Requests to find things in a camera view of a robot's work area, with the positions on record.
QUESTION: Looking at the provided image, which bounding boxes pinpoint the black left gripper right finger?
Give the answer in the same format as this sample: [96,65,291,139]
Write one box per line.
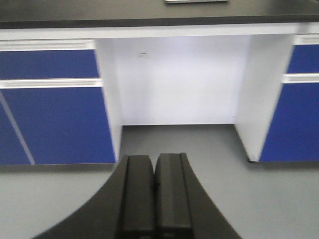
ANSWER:
[155,153,240,239]

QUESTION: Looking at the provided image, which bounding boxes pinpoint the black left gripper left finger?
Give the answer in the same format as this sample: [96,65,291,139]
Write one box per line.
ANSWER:
[37,155,155,239]

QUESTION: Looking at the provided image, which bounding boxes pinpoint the silver metal tray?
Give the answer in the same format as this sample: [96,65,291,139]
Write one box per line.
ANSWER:
[164,0,229,4]

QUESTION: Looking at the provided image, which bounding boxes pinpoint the blue left cabinet door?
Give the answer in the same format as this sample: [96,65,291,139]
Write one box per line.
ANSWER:
[0,87,116,165]

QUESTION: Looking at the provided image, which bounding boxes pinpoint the blue cabinet door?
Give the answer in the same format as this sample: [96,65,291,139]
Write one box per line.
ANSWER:
[260,83,319,162]
[0,87,116,165]

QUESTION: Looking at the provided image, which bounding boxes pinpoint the blue right cabinet door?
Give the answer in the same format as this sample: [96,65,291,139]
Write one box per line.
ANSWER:
[260,83,319,162]

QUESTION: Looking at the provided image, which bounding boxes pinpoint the blue left cabinet drawer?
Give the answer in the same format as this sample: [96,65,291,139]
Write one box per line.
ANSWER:
[0,50,99,80]

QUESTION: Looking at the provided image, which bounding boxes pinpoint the blue cabinet drawer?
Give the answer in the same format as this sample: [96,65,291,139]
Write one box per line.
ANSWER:
[287,44,319,74]
[0,50,99,80]

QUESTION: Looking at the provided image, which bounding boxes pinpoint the blue right cabinet drawer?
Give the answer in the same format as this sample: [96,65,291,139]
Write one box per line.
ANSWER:
[287,44,319,74]

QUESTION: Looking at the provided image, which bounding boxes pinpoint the white lab bench frame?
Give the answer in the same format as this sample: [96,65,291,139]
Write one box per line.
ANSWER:
[0,23,319,162]

